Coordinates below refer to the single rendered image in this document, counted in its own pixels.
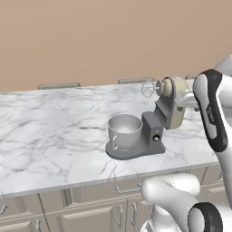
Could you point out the beige stand mixer head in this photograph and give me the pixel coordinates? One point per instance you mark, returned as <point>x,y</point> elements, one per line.
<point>177,99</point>

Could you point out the silver mixing bowl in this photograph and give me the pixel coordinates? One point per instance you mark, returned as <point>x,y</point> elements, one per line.
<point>125,134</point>

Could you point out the beige cupboard door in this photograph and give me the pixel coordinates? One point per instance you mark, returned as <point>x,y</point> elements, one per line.
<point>16,225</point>
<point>87,217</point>
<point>216,195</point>
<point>145,214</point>

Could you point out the grey stool back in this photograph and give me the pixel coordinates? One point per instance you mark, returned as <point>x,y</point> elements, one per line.
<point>59,85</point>
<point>134,80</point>

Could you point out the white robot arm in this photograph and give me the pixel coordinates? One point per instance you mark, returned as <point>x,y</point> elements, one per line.
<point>169,190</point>

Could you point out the grey stand mixer base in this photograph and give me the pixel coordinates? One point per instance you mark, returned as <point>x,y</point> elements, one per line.
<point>152,133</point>

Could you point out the beige drawer front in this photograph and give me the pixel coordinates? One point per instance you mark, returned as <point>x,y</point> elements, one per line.
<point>12,208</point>
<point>211,173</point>
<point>99,189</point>

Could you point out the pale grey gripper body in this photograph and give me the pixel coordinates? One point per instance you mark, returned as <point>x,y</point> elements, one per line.
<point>189,98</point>

